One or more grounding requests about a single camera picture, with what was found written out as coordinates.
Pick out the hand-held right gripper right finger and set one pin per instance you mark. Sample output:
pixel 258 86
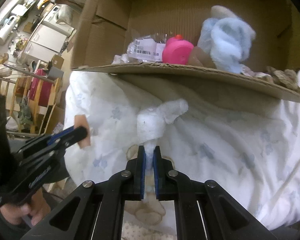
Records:
pixel 157 175

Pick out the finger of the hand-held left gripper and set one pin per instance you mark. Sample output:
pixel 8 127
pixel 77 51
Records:
pixel 76 135
pixel 61 135

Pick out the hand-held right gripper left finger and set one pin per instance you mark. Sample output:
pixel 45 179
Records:
pixel 141 175

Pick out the beige bandage roll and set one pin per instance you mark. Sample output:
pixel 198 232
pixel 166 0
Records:
pixel 81 121

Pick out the white cloth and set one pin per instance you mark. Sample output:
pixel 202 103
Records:
pixel 150 125

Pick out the clear plastic packet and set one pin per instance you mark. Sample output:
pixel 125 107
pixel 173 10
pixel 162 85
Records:
pixel 145 46

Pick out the brown soft roll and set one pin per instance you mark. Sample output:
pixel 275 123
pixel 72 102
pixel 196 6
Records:
pixel 200 57

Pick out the pink rubber toy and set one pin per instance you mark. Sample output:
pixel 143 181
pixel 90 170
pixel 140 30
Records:
pixel 177 51

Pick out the blue fluffy slipper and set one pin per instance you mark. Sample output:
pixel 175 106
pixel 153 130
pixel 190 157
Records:
pixel 207 37

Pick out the light blue fluffy socks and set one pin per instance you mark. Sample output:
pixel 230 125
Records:
pixel 232 40

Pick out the lace scrunchie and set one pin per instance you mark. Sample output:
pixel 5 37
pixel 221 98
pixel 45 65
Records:
pixel 285 77

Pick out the brown cardboard box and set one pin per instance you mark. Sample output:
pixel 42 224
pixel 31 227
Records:
pixel 190 5

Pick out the person's left forearm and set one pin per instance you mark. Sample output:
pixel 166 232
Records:
pixel 5 230

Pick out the person's left hand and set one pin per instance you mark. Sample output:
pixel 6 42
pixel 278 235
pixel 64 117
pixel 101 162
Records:
pixel 27 212

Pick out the wooden rack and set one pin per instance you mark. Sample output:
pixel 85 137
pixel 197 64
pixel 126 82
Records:
pixel 22 100

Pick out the white cabinet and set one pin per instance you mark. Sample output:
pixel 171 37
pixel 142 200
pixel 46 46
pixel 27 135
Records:
pixel 45 42

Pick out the white washing machine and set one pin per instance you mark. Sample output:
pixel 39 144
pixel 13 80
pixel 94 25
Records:
pixel 61 17

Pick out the white kitchen appliance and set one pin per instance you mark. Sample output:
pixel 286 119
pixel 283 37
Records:
pixel 10 17

